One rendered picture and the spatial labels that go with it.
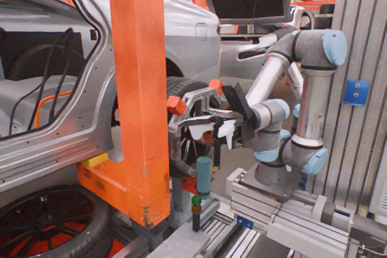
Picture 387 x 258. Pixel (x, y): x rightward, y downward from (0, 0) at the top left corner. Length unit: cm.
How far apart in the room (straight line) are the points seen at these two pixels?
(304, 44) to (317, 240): 71
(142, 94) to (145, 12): 32
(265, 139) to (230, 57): 335
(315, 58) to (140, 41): 64
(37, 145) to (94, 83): 45
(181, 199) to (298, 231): 99
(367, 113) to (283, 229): 56
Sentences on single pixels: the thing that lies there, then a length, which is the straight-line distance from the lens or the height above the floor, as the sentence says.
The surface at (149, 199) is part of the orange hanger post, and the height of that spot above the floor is 70.
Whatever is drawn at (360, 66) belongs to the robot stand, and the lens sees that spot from 114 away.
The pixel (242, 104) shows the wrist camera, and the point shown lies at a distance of 65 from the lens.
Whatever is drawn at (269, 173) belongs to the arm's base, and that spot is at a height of 88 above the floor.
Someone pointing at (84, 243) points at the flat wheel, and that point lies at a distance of 141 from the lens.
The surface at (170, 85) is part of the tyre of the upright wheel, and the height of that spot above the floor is 116.
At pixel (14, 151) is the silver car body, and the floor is 92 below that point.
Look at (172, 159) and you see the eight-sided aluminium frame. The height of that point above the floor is 77.
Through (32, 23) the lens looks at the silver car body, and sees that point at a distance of 327.
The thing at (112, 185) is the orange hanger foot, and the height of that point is 67.
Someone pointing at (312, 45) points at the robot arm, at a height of 141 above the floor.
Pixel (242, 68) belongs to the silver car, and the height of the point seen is 95.
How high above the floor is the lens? 144
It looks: 18 degrees down
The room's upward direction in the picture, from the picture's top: straight up
